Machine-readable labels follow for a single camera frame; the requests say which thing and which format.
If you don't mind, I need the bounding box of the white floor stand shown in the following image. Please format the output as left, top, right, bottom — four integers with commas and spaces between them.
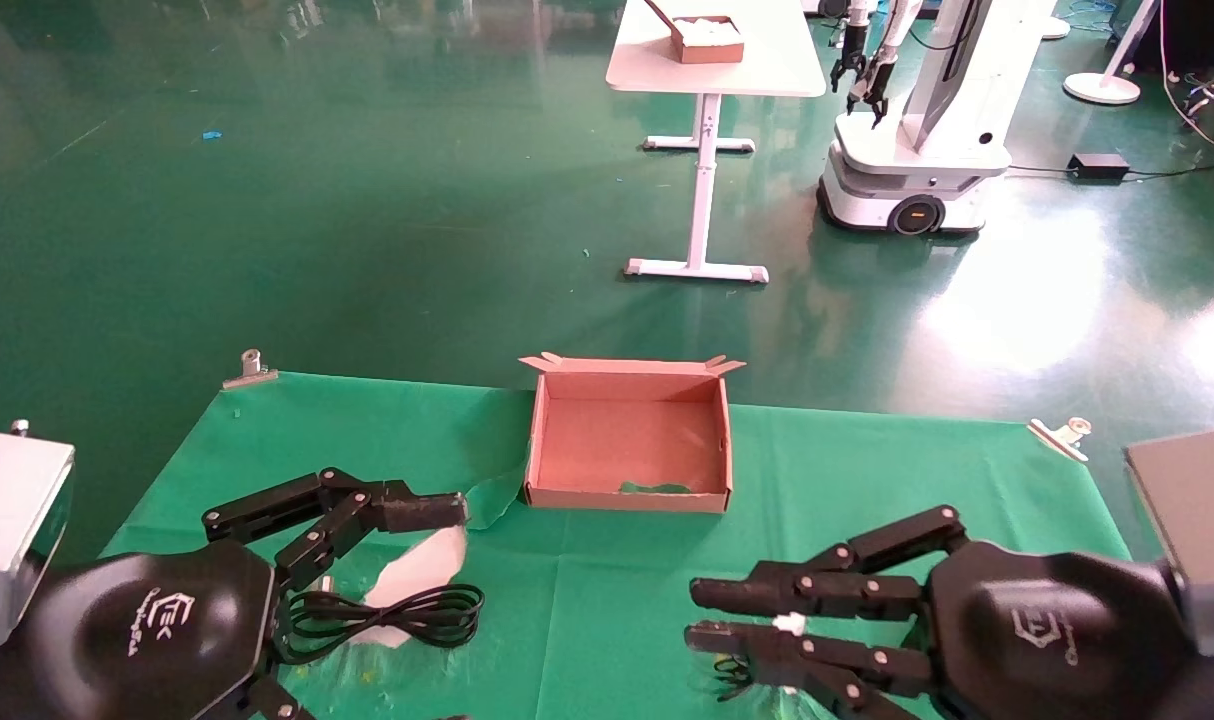
1063, 0, 1160, 106

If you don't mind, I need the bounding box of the open brown cardboard box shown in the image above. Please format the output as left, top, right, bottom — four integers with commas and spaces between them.
519, 352, 746, 514

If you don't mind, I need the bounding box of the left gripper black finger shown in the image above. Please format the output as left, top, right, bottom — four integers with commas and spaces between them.
203, 467, 468, 593
232, 677, 313, 720

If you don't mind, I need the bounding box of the small brown cardboard box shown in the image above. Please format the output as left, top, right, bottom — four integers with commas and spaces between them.
644, 0, 746, 65

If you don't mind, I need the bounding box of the white filling material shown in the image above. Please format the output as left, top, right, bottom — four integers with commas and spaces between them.
672, 15, 743, 45

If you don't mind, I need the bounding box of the white pedestal table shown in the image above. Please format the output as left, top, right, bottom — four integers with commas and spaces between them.
605, 0, 828, 285

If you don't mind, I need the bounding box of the white wheeled background robot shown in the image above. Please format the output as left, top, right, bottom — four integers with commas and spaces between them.
817, 0, 1058, 237

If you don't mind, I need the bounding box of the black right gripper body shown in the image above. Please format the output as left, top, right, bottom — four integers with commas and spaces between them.
927, 540, 1214, 720

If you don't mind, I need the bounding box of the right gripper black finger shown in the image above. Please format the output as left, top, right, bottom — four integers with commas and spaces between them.
689, 505, 970, 621
683, 620, 953, 720

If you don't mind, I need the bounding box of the black power adapter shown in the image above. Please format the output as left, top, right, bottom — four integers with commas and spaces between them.
1067, 152, 1131, 182

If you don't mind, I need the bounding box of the silver metal binder clip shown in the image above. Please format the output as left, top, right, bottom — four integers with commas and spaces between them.
1027, 416, 1094, 464
222, 348, 279, 390

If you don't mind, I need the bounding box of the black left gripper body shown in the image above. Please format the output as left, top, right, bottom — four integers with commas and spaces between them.
0, 540, 278, 720

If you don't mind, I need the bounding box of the green felt tablecloth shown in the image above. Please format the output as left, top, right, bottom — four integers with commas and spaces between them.
102, 372, 1133, 720

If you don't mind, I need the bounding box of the black adapter floor cable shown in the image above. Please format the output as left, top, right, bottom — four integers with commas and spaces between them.
1007, 130, 1214, 183

